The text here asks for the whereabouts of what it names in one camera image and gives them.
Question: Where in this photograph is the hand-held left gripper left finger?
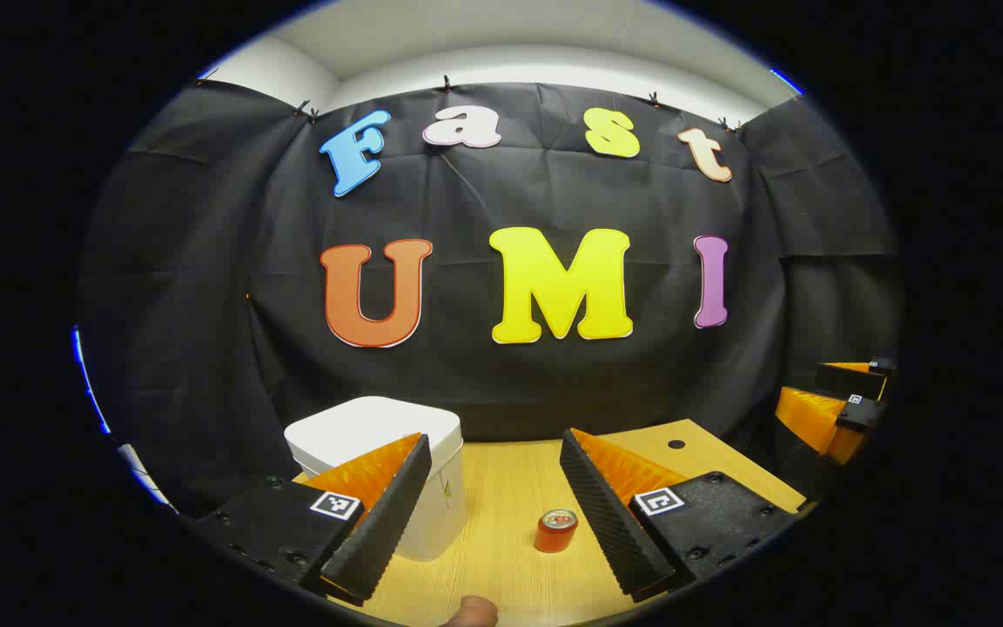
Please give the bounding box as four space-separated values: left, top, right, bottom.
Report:
191 431 434 608

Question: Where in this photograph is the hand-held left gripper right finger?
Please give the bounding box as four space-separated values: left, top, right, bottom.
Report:
559 427 807 603

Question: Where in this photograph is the red pop can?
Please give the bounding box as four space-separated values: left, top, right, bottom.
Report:
534 509 579 554

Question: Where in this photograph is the white desktop garbage bin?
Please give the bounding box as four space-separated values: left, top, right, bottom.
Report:
284 396 466 563

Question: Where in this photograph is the wooden desktop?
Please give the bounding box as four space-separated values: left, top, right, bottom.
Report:
293 418 807 627

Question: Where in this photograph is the black backdrop cloth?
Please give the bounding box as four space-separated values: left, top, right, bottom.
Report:
75 80 903 519

